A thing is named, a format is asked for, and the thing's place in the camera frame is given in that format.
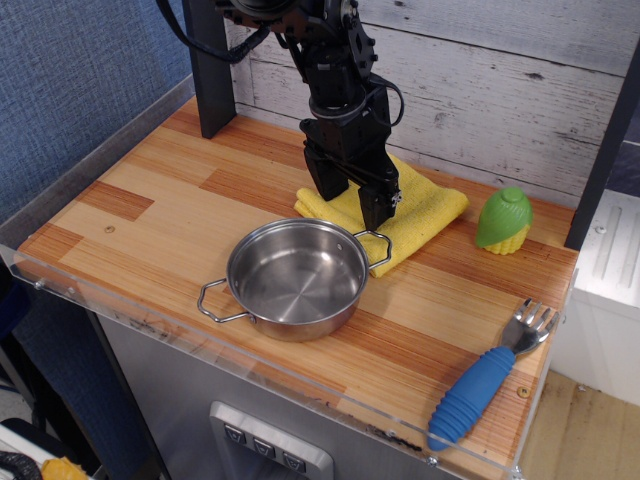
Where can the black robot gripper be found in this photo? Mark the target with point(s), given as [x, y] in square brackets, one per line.
[350, 145]

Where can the yellow cloth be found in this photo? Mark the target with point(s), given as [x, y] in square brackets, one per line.
[424, 210]

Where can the stainless steel pot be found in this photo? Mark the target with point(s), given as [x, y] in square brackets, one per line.
[300, 279]

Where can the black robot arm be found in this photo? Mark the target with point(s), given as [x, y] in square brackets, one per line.
[326, 41]

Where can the green yellow toy corn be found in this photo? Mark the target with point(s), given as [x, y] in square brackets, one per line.
[504, 222]

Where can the silver button control panel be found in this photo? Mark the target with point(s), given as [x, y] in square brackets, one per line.
[267, 445]

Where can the clear acrylic table guard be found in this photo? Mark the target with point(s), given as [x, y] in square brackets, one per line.
[139, 230]

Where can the yellow black object bottom left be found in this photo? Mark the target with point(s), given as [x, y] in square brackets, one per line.
[22, 467]

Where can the black left frame post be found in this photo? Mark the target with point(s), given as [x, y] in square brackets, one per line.
[212, 77]

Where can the black frame post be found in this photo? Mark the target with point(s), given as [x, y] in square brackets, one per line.
[619, 122]
[212, 77]

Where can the black right frame post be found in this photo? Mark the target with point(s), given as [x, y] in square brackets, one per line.
[619, 122]

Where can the blue handled metal fork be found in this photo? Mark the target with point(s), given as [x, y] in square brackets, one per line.
[465, 402]

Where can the white aluminium side rail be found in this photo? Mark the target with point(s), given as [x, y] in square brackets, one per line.
[608, 263]

